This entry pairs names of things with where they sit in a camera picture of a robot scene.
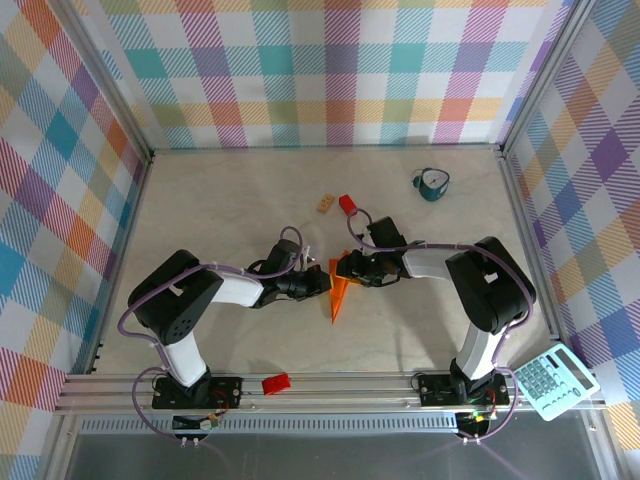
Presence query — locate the thin aluminium frame rail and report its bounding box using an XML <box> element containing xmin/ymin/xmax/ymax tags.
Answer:
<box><xmin>149</xmin><ymin>143</ymin><xmax>504</xmax><ymax>154</ymax></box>

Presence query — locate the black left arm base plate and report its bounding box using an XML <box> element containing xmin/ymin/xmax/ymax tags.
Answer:
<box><xmin>152</xmin><ymin>377</ymin><xmax>244</xmax><ymax>411</ymax></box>

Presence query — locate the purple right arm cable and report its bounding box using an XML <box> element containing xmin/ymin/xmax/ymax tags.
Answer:
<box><xmin>345</xmin><ymin>207</ymin><xmax>537</xmax><ymax>444</ymax></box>

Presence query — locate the light blue calculator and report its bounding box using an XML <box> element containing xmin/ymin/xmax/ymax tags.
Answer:
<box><xmin>513</xmin><ymin>342</ymin><xmax>601</xmax><ymax>422</ymax></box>

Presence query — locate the red toy brick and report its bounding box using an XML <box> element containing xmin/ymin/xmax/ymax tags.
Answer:
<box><xmin>261</xmin><ymin>372</ymin><xmax>293</xmax><ymax>397</ymax></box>

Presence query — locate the orange paper sheet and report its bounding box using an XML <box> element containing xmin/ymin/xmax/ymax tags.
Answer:
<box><xmin>327</xmin><ymin>251</ymin><xmax>369</xmax><ymax>325</ymax></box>

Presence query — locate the grey metal sheet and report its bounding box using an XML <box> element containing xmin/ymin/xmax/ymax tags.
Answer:
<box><xmin>64</xmin><ymin>432</ymin><xmax>606</xmax><ymax>480</ymax></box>

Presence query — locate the long aluminium frame rail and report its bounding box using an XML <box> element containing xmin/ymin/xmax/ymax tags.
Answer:
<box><xmin>53</xmin><ymin>370</ymin><xmax>609</xmax><ymax>415</ymax></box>

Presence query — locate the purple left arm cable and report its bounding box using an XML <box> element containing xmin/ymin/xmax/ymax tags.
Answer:
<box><xmin>117</xmin><ymin>225</ymin><xmax>306</xmax><ymax>444</ymax></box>

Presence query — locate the teal alarm clock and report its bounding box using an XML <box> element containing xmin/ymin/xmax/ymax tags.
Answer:
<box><xmin>411</xmin><ymin>167</ymin><xmax>451</xmax><ymax>203</ymax></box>

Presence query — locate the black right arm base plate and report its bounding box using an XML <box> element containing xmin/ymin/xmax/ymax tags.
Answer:
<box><xmin>417</xmin><ymin>373</ymin><xmax>511</xmax><ymax>407</ymax></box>

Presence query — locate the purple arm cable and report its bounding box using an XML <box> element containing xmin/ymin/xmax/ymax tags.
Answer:
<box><xmin>117</xmin><ymin>225</ymin><xmax>306</xmax><ymax>444</ymax></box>
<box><xmin>345</xmin><ymin>207</ymin><xmax>537</xmax><ymax>444</ymax></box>

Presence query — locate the aluminium side rail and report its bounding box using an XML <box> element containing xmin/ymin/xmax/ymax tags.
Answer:
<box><xmin>89</xmin><ymin>152</ymin><xmax>155</xmax><ymax>374</ymax></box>
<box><xmin>497</xmin><ymin>149</ymin><xmax>574</xmax><ymax>346</ymax></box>

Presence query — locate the aluminium frame post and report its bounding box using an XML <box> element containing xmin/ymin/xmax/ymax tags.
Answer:
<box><xmin>54</xmin><ymin>0</ymin><xmax>155</xmax><ymax>164</ymax></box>
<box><xmin>497</xmin><ymin>0</ymin><xmax>601</xmax><ymax>159</ymax></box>

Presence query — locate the slotted metal cable duct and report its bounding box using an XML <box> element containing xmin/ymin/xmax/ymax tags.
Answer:
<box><xmin>79</xmin><ymin>418</ymin><xmax>461</xmax><ymax>435</ymax></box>

